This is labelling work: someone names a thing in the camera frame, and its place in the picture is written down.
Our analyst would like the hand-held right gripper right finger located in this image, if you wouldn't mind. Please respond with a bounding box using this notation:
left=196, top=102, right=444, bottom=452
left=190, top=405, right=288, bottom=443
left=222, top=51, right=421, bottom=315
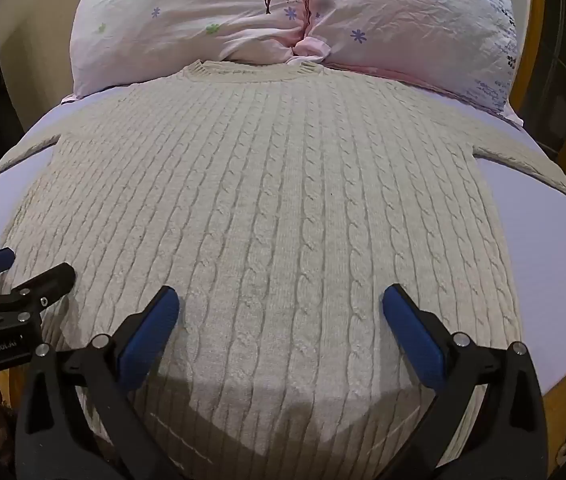
left=382, top=283, right=548, bottom=480

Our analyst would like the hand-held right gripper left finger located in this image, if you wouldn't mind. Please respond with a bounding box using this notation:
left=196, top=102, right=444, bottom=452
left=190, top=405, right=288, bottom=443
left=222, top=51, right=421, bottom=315
left=14, top=285, right=195, bottom=480

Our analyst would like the cream cable-knit sweater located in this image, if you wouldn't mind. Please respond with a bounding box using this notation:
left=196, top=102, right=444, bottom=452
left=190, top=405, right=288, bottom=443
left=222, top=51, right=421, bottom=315
left=0, top=59, right=566, bottom=480

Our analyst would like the pink flower-print pillow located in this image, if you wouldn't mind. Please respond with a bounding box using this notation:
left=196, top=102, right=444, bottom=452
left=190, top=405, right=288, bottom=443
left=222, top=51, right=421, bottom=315
left=293, top=0, right=524, bottom=126

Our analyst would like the pink tree-print pillow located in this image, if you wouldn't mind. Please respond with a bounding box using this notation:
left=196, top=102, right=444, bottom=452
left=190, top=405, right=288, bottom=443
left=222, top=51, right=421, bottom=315
left=70, top=0, right=316, bottom=99

